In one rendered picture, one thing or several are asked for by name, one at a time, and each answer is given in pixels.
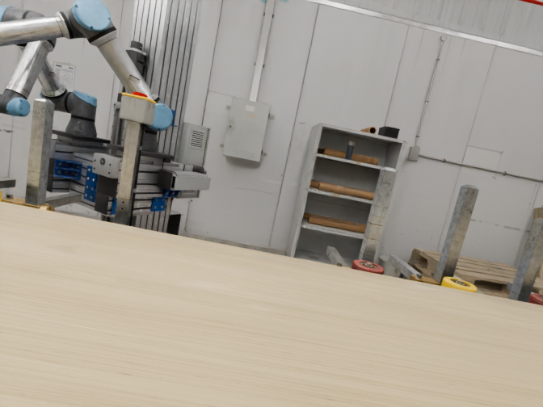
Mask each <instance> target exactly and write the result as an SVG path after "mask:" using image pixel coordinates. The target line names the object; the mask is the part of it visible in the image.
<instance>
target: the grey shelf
mask: <svg viewBox="0 0 543 407"><path fill-rule="evenodd" d="M349 141H354V142H355V144H354V149H353V153H355V154H359V155H364V156H368V157H374V158H378V160H379V161H378V164H377V166H375V165H372V164H368V163H363V162H356V161H352V160H347V159H344V158H340V157H332V156H328V155H324V154H320V153H317V151H318V148H320V149H324V148H328V149H336V150H340V151H344V152H347V146H348V144H349ZM405 146H406V141H403V140H399V139H395V138H391V137H387V136H380V135H376V134H372V133H368V132H361V131H357V130H353V129H350V128H342V127H338V126H334V125H330V124H324V123H319V124H316V125H314V126H313V127H312V132H311V136H310V139H309V147H308V150H307V154H306V158H305V165H304V169H303V173H302V177H301V184H300V188H299V191H298V196H297V202H296V207H295V210H294V214H293V221H292V225H291V229H290V233H289V237H288V244H287V248H286V252H285V256H287V257H291V258H299V259H304V260H308V261H312V262H320V263H325V264H329V265H333V264H332V262H331V261H330V259H329V258H328V256H327V254H326V250H327V246H330V247H335V248H336V249H337V251H338V252H339V254H340V255H341V257H342V258H343V260H344V261H345V263H346V264H347V265H348V266H349V267H352V263H353V262H354V261H355V260H358V258H359V255H360V249H361V246H362V242H363V239H364V233H358V232H353V231H348V230H344V229H336V228H331V227H327V226H322V225H318V224H310V223H308V222H307V219H303V214H304V212H305V213H309V214H314V215H318V216H325V217H330V218H334V219H338V220H345V221H350V222H354V223H358V224H366V226H367V223H368V217H369V213H370V210H371V207H372V203H373V201H372V200H368V199H361V198H357V197H353V196H349V195H341V194H337V193H333V192H329V191H321V190H319V189H316V188H312V187H309V185H310V181H311V179H312V180H316V181H320V182H325V183H332V184H336V185H340V186H344V187H351V188H355V189H360V190H364V191H371V192H374V193H375V190H376V187H377V181H378V178H379V174H380V171H381V169H382V168H384V167H389V168H394V170H395V171H396V172H397V173H396V176H395V180H394V184H393V188H392V191H391V195H390V198H389V203H388V207H387V210H386V214H385V219H384V223H383V225H382V229H381V235H380V238H379V242H378V245H377V250H376V253H375V257H374V260H373V263H375V261H376V257H377V252H378V249H379V245H380V242H381V236H382V234H383V230H384V227H385V221H386V217H387V215H388V211H389V206H390V202H391V199H392V195H393V193H394V187H395V183H396V180H397V176H398V171H399V168H400V165H401V161H402V155H403V153H404V149H405ZM384 147H385V148H384ZM383 150H384V152H383ZM382 154H383V155H382ZM381 157H382V158H381ZM380 163H381V164H380ZM377 173H378V174H377ZM375 183H376V184H375ZM374 186H375V187H374ZM373 189H374V190H373ZM369 205H370V207H369ZM368 209H369V210H368ZM367 215H368V216H367ZM366 218H367V220H366ZM365 221H366V223H365ZM360 241H361V242H360ZM359 247H360V248H359ZM358 250H359V252H358ZM357 254H358V255H357ZM356 257H357V258H356Z"/></svg>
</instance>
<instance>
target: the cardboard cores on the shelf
mask: <svg viewBox="0 0 543 407"><path fill-rule="evenodd" d="M317 153H320V154H324V155H328V156H332V157H340V158H344V159H345V156H346V152H344V151H340V150H336V149H328V148H324V149H320V148H318V151H317ZM351 160H352V161H356V162H363V163H368V164H372V165H375V166H377V164H378V161H379V160H378V158H374V157H368V156H364V155H359V154H355V153H353V154H352V156H351ZM309 187H312V188H316V189H319V190H321V191H329V192H333V193H337V194H341V195H349V196H353V197H357V198H361V199H368V200H373V197H374V194H375V193H374V192H371V191H364V190H360V189H355V188H351V187H344V186H340V185H336V184H332V183H325V182H320V181H316V180H312V179H311V181H310V185H309ZM303 219H307V222H308V223H310V224H318V225H322V226H327V227H331V228H336V229H344V230H348V231H353V232H358V233H365V229H366V224H358V223H354V222H350V221H345V220H338V219H334V218H330V217H325V216H318V215H314V214H309V213H305V212H304V214H303Z"/></svg>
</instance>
